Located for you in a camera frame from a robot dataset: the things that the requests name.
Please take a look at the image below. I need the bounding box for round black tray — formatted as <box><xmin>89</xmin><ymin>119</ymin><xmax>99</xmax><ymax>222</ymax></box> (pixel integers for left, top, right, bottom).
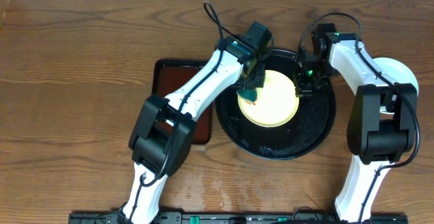
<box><xmin>215</xmin><ymin>50</ymin><xmax>336</xmax><ymax>160</ymax></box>

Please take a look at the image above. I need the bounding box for light blue plate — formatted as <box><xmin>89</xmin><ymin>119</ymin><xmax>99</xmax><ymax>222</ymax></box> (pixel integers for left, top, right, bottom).
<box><xmin>373</xmin><ymin>57</ymin><xmax>419</xmax><ymax>94</ymax></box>

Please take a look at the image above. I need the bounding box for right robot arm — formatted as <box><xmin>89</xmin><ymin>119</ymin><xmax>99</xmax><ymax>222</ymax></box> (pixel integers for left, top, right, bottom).
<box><xmin>295</xmin><ymin>23</ymin><xmax>420</xmax><ymax>223</ymax></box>

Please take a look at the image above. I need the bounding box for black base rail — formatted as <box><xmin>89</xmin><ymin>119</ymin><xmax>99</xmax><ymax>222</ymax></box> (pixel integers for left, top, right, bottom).
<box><xmin>67</xmin><ymin>210</ymin><xmax>410</xmax><ymax>224</ymax></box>

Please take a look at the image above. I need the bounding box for green sponge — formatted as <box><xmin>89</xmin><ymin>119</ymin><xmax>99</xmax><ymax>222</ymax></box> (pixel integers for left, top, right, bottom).
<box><xmin>237</xmin><ymin>88</ymin><xmax>258</xmax><ymax>104</ymax></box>

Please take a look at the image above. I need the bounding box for yellow plate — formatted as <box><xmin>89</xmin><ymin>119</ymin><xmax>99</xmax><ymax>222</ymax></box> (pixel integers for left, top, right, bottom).
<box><xmin>237</xmin><ymin>70</ymin><xmax>299</xmax><ymax>127</ymax></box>

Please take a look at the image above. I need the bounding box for rectangular brown tray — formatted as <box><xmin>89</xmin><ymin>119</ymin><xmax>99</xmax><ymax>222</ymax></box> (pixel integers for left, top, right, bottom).
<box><xmin>152</xmin><ymin>59</ymin><xmax>212</xmax><ymax>145</ymax></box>

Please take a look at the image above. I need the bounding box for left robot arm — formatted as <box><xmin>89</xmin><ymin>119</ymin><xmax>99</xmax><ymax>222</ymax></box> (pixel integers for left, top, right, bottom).
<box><xmin>118</xmin><ymin>36</ymin><xmax>270</xmax><ymax>223</ymax></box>

